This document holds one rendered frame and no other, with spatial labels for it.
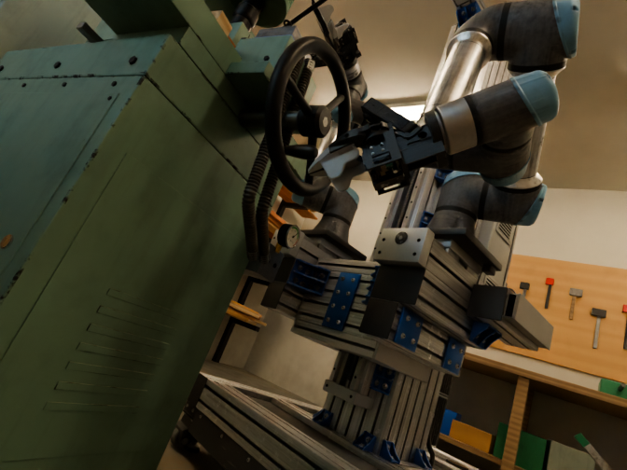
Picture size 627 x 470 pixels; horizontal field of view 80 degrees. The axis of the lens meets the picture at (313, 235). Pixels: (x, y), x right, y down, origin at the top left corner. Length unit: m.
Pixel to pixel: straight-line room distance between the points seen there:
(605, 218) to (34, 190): 4.06
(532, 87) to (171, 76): 0.55
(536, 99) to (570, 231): 3.54
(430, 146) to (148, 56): 0.47
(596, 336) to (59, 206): 3.62
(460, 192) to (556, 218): 3.09
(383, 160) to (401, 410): 0.87
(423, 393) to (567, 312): 2.61
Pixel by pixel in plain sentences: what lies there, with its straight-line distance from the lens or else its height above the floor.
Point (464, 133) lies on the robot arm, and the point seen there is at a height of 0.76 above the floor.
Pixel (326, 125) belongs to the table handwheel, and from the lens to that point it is 0.74.
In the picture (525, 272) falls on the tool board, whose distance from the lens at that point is 3.93.
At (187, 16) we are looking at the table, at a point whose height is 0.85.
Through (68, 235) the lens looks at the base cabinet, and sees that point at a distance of 0.64.
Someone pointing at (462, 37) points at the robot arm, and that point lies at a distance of 0.96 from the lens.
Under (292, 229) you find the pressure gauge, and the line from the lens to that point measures 0.94.
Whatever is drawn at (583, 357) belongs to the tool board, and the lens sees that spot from 3.73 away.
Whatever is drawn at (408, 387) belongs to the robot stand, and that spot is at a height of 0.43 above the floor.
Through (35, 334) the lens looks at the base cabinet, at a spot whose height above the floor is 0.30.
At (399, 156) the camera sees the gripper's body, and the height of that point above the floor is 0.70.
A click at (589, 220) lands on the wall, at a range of 4.17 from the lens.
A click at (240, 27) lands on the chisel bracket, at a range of 1.04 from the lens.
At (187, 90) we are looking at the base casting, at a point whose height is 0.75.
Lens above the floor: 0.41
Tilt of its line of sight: 17 degrees up
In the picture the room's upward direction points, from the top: 22 degrees clockwise
